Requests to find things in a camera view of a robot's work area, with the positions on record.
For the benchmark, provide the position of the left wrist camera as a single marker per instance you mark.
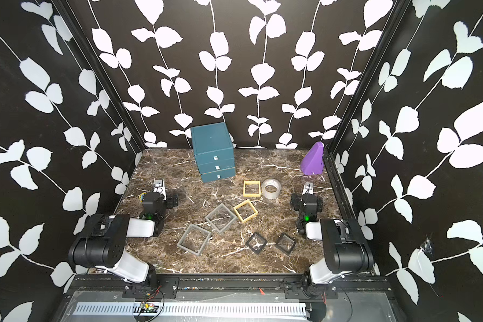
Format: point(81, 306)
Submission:
point(159, 187)

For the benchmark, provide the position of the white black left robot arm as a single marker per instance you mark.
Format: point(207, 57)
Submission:
point(102, 242)

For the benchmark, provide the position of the black brooch box left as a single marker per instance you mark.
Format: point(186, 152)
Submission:
point(256, 243)

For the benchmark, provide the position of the yellow brooch box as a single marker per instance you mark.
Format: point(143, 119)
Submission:
point(252, 189)
point(245, 211)

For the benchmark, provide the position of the gray brooch box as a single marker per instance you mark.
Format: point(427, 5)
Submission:
point(194, 239)
point(221, 218)

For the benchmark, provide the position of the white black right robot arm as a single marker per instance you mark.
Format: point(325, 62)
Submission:
point(345, 249)

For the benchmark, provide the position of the black brooch box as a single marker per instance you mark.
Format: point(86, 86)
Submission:
point(256, 243)
point(285, 243)

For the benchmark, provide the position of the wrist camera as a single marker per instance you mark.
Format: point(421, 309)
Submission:
point(159, 187)
point(308, 188)

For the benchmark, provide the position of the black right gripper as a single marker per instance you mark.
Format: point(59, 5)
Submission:
point(298, 199)

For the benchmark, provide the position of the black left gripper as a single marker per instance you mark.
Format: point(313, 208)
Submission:
point(170, 203)

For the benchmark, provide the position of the white perforated rail strip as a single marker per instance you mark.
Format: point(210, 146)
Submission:
point(138, 309)

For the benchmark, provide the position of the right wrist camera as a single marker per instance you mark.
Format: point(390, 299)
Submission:
point(308, 188)

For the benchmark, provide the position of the black brooch box right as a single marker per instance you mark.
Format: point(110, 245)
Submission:
point(285, 243)

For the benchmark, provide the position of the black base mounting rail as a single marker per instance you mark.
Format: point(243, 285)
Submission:
point(292, 285)

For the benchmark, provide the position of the clear tape roll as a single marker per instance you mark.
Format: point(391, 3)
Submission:
point(271, 188)

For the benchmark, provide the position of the purple wedge-shaped object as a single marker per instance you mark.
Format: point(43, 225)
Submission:
point(312, 163)

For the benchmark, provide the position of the teal three-drawer cabinet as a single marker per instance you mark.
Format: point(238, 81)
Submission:
point(213, 151)

